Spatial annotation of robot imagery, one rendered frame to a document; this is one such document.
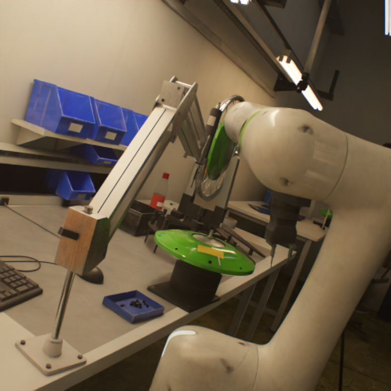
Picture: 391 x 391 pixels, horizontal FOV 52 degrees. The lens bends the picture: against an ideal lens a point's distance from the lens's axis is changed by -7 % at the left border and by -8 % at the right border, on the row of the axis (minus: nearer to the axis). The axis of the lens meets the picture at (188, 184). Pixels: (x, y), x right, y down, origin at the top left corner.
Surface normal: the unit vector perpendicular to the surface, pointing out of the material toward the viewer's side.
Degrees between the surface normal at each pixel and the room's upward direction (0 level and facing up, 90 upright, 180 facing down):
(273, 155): 104
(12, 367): 0
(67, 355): 0
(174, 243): 24
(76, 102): 88
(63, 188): 93
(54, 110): 92
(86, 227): 90
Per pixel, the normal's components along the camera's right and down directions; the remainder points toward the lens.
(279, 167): -0.41, 0.40
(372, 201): -0.22, 0.48
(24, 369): 0.32, -0.94
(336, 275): -0.58, 0.09
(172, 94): -0.22, 0.04
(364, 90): -0.43, -0.04
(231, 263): 0.48, -0.76
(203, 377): 0.06, 0.11
